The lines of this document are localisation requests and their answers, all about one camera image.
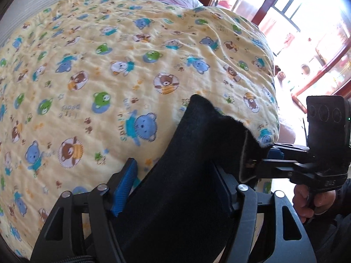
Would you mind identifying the yellow bear print blanket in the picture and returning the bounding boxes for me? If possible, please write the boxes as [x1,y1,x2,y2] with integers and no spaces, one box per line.
[0,0,281,263]

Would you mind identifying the black pants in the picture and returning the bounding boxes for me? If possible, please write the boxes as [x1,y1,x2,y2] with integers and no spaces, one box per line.
[111,94,265,263]

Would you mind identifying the red wooden glass cabinet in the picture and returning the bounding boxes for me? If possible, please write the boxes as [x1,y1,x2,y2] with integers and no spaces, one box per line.
[291,19,351,114]

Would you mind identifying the person's right forearm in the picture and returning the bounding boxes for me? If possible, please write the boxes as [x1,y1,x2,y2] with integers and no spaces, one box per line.
[310,178,351,263]

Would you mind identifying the grey striped bed sheet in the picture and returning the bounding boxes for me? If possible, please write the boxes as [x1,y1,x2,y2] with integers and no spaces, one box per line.
[0,0,106,48]

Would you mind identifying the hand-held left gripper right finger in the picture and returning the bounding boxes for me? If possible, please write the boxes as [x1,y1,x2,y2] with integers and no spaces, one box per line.
[214,167,315,263]

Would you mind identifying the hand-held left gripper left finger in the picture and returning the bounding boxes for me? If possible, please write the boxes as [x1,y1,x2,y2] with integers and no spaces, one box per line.
[30,158,138,263]

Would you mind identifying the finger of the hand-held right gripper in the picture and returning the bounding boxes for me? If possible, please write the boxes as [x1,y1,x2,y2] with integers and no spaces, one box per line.
[246,158,302,183]
[267,142,311,160]

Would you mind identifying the red wooden window frame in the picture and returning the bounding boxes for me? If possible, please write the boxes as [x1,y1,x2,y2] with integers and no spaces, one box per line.
[192,0,346,58]

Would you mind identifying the person's right hand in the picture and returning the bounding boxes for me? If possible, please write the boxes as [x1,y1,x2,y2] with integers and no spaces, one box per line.
[292,183,338,224]

